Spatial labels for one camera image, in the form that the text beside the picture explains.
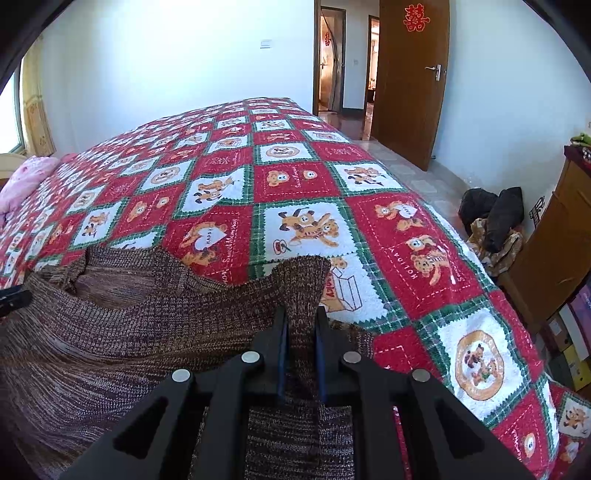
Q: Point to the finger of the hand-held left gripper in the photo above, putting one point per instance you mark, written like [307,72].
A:
[14,300]

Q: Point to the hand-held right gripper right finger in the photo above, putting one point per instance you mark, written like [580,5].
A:
[321,364]

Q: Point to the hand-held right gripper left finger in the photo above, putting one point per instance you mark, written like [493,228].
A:
[283,364]

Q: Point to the brown knit sweater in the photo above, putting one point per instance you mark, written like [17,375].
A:
[138,332]

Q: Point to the pink pillow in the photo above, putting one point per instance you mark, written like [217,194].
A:
[25,180]

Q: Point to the wooden headboard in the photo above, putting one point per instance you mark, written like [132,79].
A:
[9,161]

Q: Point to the window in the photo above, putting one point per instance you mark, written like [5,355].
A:
[11,124]

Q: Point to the red checked printed bedsheet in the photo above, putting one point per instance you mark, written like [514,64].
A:
[300,184]

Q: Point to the black bag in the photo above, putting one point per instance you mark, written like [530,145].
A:
[478,205]

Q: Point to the yellow box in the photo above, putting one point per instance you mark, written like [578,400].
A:
[577,367]

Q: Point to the wooden desk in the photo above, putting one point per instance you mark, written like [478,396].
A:
[554,249]

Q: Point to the black metal stand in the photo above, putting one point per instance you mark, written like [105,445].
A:
[538,210]

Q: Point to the brown wooden door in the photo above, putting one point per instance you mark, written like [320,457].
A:
[406,110]

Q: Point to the dark red folded cloth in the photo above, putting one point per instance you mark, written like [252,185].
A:
[579,152]

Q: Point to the green folded cloth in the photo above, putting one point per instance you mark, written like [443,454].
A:
[581,138]

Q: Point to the red paper door decoration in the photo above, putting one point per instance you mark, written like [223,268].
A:
[416,18]

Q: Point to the brown door frame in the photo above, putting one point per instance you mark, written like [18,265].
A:
[316,55]

